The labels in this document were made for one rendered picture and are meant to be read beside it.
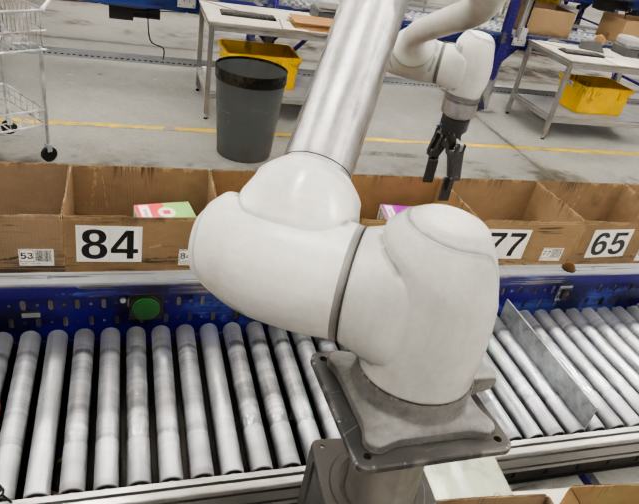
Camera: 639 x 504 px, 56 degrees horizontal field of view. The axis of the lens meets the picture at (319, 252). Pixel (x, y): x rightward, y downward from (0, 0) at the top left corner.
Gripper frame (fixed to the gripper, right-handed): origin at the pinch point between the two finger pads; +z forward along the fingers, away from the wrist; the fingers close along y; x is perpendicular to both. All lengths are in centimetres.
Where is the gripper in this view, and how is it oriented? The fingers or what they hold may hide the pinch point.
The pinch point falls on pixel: (436, 184)
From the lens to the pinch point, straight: 172.9
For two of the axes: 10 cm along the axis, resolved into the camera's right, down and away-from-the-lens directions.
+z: -1.5, 8.3, 5.3
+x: -9.6, 0.1, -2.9
